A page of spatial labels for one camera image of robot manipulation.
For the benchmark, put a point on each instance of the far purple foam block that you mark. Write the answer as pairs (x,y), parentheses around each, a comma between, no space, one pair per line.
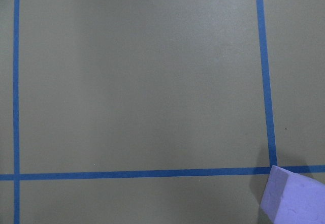
(292,198)

